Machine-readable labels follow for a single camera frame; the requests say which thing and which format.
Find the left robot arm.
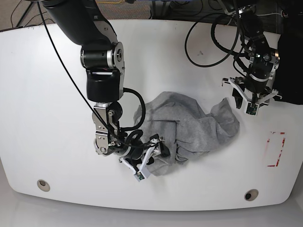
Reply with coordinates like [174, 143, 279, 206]
[219, 0, 280, 116]

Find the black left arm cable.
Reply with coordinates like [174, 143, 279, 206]
[184, 11, 251, 71]

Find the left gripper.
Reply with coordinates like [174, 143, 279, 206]
[222, 77, 282, 109]

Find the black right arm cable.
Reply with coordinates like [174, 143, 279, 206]
[37, 0, 146, 154]

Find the red tape rectangle marking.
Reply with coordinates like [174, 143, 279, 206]
[264, 131, 286, 167]

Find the table cable grommet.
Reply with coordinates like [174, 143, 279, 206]
[244, 189, 258, 201]
[37, 180, 50, 192]

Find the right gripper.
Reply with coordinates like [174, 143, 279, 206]
[119, 133, 170, 174]

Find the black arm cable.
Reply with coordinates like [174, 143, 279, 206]
[184, 11, 251, 71]
[37, 0, 146, 154]

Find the left table cable grommet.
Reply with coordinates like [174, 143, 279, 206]
[37, 180, 50, 192]

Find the black tripod stand leg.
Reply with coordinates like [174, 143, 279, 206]
[16, 1, 34, 27]

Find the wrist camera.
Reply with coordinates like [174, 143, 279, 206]
[134, 169, 151, 182]
[244, 102, 259, 116]

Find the grey t-shirt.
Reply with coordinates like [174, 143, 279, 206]
[140, 92, 240, 176]

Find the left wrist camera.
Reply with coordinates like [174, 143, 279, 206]
[244, 102, 259, 116]

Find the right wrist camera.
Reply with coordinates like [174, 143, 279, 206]
[134, 169, 151, 182]

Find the right table cable grommet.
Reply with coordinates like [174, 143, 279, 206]
[244, 189, 258, 201]

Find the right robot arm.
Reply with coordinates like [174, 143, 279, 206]
[37, 0, 170, 180]

